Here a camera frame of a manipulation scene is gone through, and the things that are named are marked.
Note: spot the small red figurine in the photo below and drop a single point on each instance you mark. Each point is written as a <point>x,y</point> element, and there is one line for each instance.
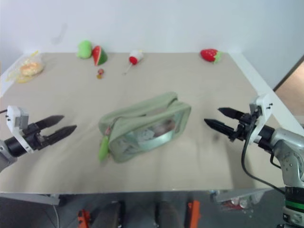
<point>100,72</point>

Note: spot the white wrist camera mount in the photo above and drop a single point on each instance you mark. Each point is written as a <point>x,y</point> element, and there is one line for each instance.
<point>17,117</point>
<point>265,111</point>

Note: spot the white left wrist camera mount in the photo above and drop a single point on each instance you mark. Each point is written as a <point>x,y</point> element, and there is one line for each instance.
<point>17,117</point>

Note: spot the crushed red silver can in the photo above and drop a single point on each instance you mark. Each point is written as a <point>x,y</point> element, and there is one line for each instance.
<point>237,203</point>

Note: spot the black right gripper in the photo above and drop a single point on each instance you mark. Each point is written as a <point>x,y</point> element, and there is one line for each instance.
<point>244,126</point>

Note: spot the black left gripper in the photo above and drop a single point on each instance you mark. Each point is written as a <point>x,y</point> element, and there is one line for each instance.
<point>35,139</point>

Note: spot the beige table cloth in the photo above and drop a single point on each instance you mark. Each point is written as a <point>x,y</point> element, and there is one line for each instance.
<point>71,99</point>

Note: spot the bread in plastic bag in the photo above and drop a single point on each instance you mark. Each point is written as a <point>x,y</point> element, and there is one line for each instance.
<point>29,69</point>

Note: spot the plush strawberry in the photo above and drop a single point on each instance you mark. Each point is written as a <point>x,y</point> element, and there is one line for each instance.
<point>209,54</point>

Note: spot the green plush toy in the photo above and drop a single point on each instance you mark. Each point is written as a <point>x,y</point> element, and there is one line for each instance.
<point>84,49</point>

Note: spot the brown wooden door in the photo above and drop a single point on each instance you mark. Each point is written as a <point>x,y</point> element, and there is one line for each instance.
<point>293,85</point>

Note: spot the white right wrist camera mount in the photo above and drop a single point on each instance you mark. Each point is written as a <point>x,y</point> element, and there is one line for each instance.
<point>265,111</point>

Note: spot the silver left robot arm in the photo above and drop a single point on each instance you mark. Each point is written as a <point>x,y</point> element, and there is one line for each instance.
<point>13,146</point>

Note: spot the grey metal table bracket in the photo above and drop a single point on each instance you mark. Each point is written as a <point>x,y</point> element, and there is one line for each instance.
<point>28,198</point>
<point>237,193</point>

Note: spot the green plush zipper charm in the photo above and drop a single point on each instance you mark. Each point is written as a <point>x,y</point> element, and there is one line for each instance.
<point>103,149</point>

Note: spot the orange clamp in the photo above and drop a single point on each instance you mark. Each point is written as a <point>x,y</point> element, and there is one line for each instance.
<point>83,217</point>
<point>194,213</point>

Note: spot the plush watermelon slice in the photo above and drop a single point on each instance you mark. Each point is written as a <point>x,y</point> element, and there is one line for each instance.
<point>99,56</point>

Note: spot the red white toy on stick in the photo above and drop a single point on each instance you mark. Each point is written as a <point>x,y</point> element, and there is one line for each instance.
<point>135,58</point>

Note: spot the green transparent pouch bag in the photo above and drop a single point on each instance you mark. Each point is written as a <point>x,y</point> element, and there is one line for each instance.
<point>147,118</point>

